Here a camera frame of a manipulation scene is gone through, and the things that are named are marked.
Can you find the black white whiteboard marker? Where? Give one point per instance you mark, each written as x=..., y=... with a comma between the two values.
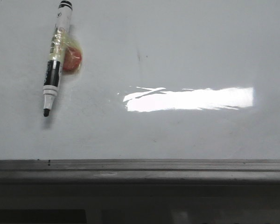
x=56, y=55

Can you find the white whiteboard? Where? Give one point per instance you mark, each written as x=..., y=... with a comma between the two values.
x=160, y=79

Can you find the grey aluminium whiteboard tray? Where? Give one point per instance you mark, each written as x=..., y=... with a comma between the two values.
x=140, y=191

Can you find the red round magnet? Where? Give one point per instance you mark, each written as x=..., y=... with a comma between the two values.
x=72, y=60

